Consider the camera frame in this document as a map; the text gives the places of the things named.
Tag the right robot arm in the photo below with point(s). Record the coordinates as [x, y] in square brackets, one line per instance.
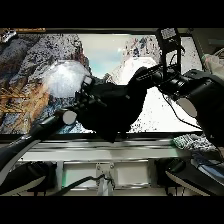
[203, 96]

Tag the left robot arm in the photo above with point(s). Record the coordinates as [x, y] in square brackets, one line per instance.
[36, 131]

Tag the heap of clothes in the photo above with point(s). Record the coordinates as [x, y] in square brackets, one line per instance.
[191, 142]

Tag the pale garment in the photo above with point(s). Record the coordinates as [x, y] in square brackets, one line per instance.
[213, 65]

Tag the silver frame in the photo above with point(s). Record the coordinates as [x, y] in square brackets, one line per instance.
[100, 155]

